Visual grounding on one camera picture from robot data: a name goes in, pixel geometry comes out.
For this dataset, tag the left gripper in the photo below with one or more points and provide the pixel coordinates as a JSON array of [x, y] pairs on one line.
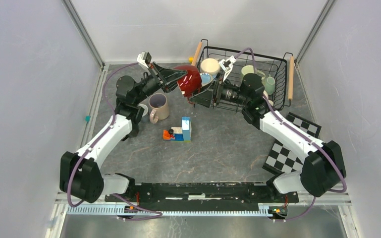
[[169, 78]]

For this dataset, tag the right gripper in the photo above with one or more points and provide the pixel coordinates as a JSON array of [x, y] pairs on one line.
[[204, 98]]

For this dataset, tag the red mug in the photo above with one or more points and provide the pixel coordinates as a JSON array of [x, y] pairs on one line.
[[191, 83]]

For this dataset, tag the blue mug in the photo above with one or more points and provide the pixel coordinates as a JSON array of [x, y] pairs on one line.
[[206, 79]]

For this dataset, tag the pink mug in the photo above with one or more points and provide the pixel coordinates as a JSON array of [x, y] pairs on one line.
[[159, 107]]

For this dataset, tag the grey blue small cup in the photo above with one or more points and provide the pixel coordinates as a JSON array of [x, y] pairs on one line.
[[145, 110]]

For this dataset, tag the green mug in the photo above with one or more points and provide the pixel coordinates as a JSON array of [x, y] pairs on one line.
[[250, 69]]

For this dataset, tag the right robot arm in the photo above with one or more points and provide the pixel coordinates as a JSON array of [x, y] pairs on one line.
[[323, 167]]

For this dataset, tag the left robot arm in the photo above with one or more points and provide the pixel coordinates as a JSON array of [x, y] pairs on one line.
[[80, 171]]

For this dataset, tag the cream floral mug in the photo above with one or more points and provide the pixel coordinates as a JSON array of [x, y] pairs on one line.
[[210, 66]]

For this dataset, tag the toy block structure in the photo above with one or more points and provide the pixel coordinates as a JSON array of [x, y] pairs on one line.
[[183, 133]]

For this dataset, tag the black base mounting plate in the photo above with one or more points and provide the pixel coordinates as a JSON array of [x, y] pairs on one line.
[[207, 196]]

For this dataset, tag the checkerboard calibration board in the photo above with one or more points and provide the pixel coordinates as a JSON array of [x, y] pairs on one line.
[[280, 159]]

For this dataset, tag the black wire dish rack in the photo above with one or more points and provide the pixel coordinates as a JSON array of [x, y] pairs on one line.
[[248, 96]]

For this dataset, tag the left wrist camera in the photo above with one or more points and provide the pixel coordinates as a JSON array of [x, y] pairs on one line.
[[144, 60]]

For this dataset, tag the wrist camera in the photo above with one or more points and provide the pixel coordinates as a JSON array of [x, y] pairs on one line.
[[144, 60], [227, 66]]

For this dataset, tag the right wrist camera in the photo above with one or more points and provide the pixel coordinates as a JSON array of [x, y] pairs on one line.
[[227, 66]]

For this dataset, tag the slotted cable duct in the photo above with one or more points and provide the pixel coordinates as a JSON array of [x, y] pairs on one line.
[[120, 210]]

